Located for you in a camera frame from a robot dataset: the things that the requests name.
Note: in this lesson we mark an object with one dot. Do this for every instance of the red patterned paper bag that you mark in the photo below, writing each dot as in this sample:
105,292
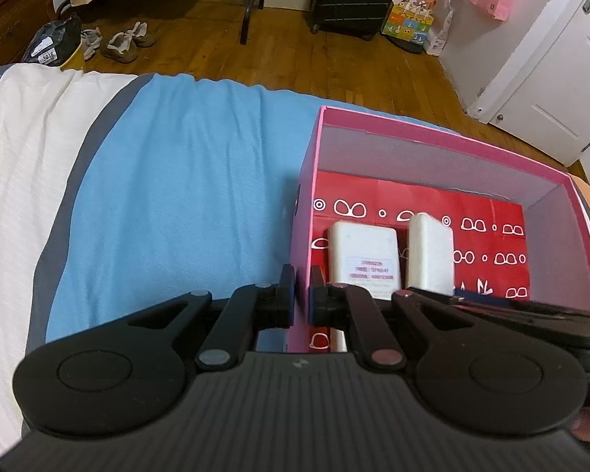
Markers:
423,196

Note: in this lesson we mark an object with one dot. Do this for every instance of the white sneaker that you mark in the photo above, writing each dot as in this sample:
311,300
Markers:
91,42

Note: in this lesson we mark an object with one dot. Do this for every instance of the plain white adapter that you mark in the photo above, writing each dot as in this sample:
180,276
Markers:
430,250

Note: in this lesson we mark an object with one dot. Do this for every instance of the white door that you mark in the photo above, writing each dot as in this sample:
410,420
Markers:
545,83

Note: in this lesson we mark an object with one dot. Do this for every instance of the black metal rack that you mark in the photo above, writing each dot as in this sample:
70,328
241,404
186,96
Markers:
248,10

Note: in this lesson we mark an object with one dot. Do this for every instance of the black plastic bag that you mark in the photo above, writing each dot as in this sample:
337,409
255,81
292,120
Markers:
54,39

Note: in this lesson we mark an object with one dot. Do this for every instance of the yellow bin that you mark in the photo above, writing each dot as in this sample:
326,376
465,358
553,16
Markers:
74,59

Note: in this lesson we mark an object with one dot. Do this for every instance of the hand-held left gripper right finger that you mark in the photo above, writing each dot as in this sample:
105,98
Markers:
314,291

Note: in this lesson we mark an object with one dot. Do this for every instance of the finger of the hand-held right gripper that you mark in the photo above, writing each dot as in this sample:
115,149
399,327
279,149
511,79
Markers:
521,305

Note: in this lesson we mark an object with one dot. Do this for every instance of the pink cardboard box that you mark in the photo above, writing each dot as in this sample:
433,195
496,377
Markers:
423,157

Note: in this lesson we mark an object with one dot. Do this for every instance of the striped bed sheet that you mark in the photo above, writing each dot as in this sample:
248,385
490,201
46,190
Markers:
177,182

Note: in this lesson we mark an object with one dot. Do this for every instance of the black round tray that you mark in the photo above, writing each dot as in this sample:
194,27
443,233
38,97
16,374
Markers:
410,46

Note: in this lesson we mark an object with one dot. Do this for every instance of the white adapter with label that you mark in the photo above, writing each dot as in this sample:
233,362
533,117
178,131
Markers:
359,246

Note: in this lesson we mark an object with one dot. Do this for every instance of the brown shoe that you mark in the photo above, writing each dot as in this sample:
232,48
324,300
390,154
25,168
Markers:
142,34
120,48

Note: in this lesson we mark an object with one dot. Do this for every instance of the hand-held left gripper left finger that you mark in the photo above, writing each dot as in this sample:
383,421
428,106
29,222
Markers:
291,287

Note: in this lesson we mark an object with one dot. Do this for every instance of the white plastic bag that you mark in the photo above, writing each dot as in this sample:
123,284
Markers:
440,29

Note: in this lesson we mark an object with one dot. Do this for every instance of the person's right hand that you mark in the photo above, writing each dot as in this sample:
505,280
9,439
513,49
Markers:
584,425

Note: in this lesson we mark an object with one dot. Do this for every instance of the colourful gift bag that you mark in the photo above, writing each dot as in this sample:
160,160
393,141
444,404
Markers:
408,17

